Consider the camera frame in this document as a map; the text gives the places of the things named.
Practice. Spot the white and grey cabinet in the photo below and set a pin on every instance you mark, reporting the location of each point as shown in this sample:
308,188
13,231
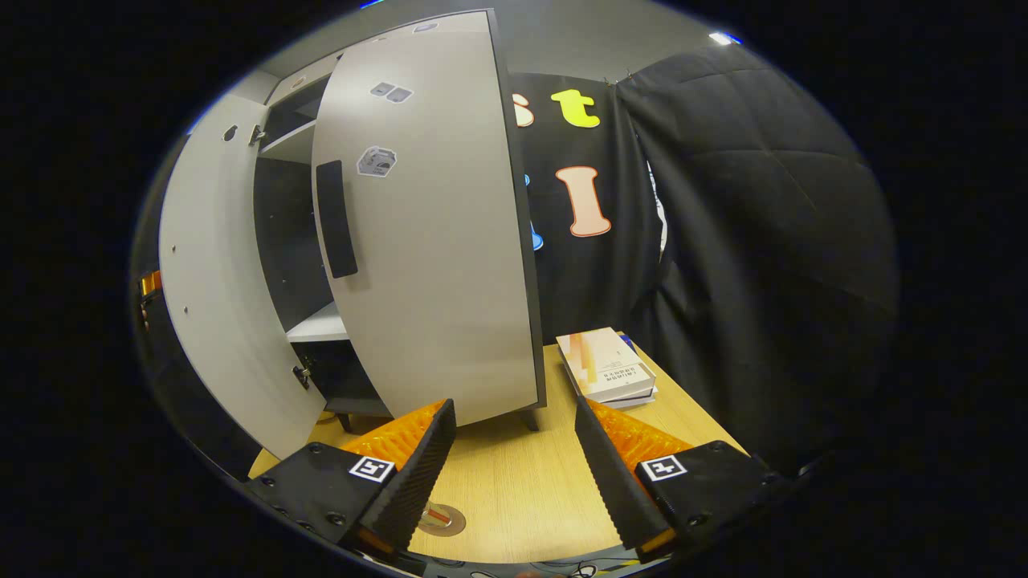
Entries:
293,241

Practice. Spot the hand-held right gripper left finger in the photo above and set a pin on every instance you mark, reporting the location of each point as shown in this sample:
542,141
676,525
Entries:
418,482

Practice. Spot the small ceiling light panel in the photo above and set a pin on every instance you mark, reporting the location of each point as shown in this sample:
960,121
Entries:
724,38

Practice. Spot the white and orange book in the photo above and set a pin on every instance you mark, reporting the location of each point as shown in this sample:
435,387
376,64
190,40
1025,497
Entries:
602,365

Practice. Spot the white cabinet door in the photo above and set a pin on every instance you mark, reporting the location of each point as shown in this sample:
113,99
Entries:
434,241
217,281

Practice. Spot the round brown coaster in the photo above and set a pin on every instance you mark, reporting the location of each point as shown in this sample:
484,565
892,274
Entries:
456,524

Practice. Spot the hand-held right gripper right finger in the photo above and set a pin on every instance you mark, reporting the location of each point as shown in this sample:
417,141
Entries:
614,482

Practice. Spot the black backdrop cloth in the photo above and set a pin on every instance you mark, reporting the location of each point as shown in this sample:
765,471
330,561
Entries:
594,289
771,265

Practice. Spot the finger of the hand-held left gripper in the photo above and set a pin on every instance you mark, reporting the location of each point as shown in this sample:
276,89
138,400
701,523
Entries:
151,284

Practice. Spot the white book with blue edge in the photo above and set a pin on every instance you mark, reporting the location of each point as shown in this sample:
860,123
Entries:
642,399

